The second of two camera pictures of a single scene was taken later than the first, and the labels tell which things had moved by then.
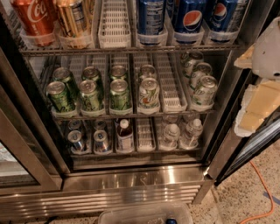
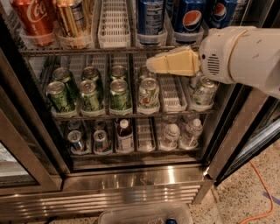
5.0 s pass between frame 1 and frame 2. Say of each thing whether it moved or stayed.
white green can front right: stayed
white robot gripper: moved
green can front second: stayed
